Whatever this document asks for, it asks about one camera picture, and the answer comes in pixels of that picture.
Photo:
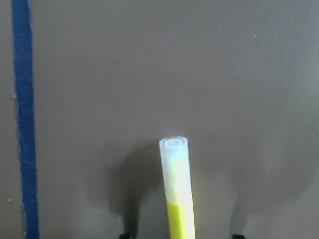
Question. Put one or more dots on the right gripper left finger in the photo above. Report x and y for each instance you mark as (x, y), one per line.
(125, 236)

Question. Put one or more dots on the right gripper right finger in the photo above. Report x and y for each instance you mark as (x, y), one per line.
(238, 236)

